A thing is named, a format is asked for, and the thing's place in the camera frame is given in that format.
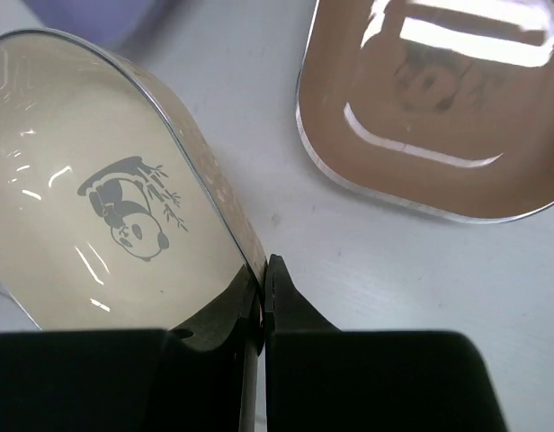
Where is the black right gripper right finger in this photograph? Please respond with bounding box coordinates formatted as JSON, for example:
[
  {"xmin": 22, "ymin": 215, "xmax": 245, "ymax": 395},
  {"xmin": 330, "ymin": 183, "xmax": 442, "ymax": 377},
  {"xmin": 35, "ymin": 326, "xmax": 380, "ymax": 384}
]
[{"xmin": 264, "ymin": 255, "xmax": 506, "ymax": 431}]

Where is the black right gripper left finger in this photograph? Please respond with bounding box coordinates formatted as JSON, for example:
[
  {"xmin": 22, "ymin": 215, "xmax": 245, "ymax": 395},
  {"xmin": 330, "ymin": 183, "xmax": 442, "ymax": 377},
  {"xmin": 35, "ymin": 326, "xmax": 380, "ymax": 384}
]
[{"xmin": 0, "ymin": 282, "xmax": 260, "ymax": 431}]

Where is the cream panda plate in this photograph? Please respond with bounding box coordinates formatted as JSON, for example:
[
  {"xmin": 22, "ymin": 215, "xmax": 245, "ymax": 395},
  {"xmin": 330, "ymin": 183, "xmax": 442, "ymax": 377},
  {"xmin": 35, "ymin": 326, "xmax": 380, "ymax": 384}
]
[{"xmin": 0, "ymin": 28, "xmax": 268, "ymax": 332}]

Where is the brown panda plate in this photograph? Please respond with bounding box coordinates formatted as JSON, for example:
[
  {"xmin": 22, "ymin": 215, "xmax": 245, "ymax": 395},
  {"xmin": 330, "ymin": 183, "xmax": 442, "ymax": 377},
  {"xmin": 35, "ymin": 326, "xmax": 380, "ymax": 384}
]
[{"xmin": 296, "ymin": 1, "xmax": 554, "ymax": 223}]

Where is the far purple panda plate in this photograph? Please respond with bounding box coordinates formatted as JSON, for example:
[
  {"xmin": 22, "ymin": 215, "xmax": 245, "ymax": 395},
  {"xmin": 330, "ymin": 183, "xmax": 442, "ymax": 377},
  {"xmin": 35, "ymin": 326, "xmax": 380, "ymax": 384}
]
[{"xmin": 48, "ymin": 0, "xmax": 175, "ymax": 48}]

